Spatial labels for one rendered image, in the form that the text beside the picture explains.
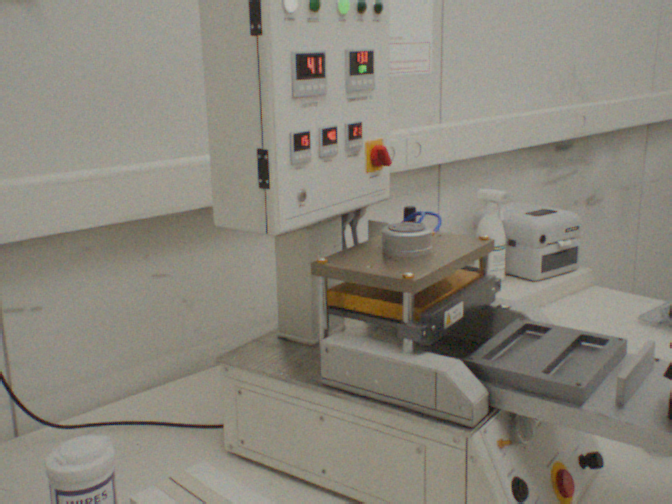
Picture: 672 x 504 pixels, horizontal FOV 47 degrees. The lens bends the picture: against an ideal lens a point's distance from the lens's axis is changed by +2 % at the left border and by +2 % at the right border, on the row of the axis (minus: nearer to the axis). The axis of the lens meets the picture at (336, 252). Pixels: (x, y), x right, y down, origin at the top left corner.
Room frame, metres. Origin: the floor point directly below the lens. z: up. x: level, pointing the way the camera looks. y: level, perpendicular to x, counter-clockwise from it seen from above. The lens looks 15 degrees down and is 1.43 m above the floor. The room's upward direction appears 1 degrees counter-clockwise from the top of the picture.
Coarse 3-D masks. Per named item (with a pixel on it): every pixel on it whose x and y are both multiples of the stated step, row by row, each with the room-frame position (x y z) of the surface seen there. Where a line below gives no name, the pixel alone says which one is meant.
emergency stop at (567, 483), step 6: (558, 474) 1.00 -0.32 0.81; (564, 474) 1.00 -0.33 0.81; (570, 474) 1.02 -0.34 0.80; (558, 480) 1.00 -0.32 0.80; (564, 480) 1.00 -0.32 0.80; (570, 480) 1.01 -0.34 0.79; (558, 486) 0.99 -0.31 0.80; (564, 486) 0.99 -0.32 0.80; (570, 486) 1.00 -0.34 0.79; (564, 492) 0.99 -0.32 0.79; (570, 492) 1.00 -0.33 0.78
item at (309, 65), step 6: (300, 60) 1.15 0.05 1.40; (306, 60) 1.16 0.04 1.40; (312, 60) 1.17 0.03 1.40; (318, 60) 1.18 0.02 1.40; (300, 66) 1.15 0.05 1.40; (306, 66) 1.16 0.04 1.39; (312, 66) 1.17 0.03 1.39; (318, 66) 1.18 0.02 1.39; (300, 72) 1.15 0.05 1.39; (306, 72) 1.16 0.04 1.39; (312, 72) 1.17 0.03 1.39; (318, 72) 1.18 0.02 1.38
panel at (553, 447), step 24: (480, 432) 0.92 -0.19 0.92; (504, 432) 0.96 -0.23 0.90; (552, 432) 1.05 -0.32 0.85; (576, 432) 1.10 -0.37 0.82; (504, 456) 0.93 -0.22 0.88; (528, 456) 0.98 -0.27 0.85; (552, 456) 1.02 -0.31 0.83; (576, 456) 1.07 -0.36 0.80; (504, 480) 0.91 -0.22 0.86; (528, 480) 0.95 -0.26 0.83; (552, 480) 0.99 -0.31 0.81; (576, 480) 1.04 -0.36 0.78
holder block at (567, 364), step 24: (504, 336) 1.07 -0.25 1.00; (528, 336) 1.11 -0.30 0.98; (552, 336) 1.07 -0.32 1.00; (576, 336) 1.07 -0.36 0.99; (600, 336) 1.07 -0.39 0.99; (480, 360) 0.99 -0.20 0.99; (504, 360) 1.02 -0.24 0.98; (528, 360) 0.98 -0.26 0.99; (552, 360) 0.98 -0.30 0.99; (576, 360) 1.02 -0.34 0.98; (600, 360) 0.98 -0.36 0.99; (504, 384) 0.96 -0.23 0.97; (528, 384) 0.94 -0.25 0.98; (552, 384) 0.92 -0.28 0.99; (576, 384) 0.91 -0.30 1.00
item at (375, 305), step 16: (464, 272) 1.20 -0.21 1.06; (480, 272) 1.19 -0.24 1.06; (336, 288) 1.13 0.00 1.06; (352, 288) 1.13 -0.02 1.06; (368, 288) 1.13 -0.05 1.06; (384, 288) 1.12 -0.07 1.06; (432, 288) 1.12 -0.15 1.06; (448, 288) 1.12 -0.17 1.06; (336, 304) 1.11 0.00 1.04; (352, 304) 1.10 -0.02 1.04; (368, 304) 1.08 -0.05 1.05; (384, 304) 1.06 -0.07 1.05; (400, 304) 1.05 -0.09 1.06; (416, 304) 1.05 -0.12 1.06; (432, 304) 1.05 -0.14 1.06; (368, 320) 1.08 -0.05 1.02; (384, 320) 1.06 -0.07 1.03; (400, 320) 1.05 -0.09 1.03; (416, 320) 1.03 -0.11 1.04
